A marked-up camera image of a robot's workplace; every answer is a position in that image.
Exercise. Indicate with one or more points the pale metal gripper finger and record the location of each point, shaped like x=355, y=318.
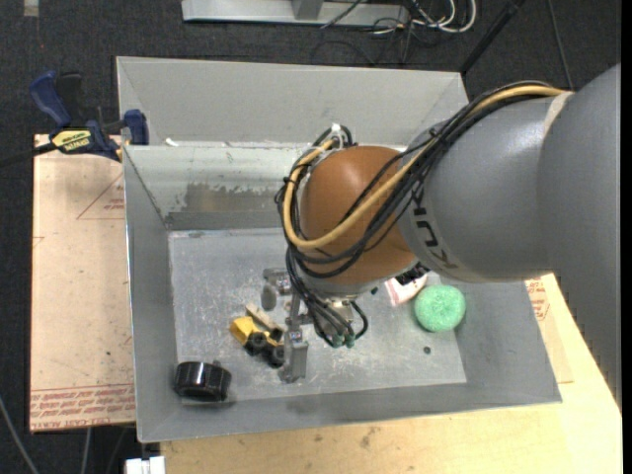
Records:
x=295, y=361
x=269, y=296

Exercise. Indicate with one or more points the tan flat wooden piece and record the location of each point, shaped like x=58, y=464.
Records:
x=260, y=315

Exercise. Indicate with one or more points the yellow toy truck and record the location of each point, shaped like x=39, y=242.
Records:
x=244, y=330

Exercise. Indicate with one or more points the grey metal bin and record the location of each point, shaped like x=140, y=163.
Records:
x=222, y=274

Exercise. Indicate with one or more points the black round cap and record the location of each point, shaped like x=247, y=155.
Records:
x=201, y=380

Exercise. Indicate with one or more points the green foam ball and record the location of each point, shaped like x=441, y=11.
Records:
x=439, y=308

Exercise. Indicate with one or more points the brown cardboard board, red print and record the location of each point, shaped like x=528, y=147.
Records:
x=79, y=274

